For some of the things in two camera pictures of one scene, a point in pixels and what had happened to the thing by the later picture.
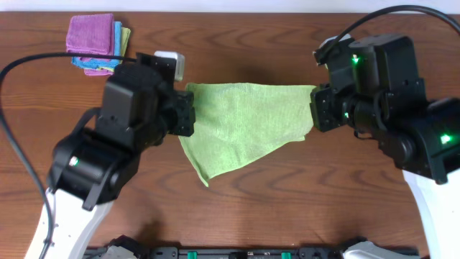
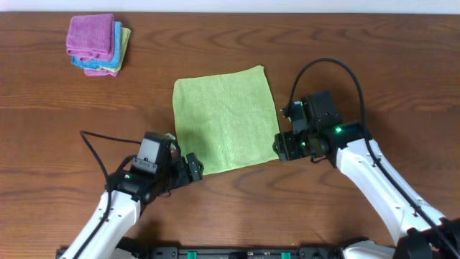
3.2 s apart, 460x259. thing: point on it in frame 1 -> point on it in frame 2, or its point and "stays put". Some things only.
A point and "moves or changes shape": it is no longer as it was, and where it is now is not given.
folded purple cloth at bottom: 95,72 stays put
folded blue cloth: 100,64 stays put
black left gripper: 184,113 -> 185,168
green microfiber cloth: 235,123 moves or changes shape
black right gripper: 322,108 -> 287,146
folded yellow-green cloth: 125,36 stays put
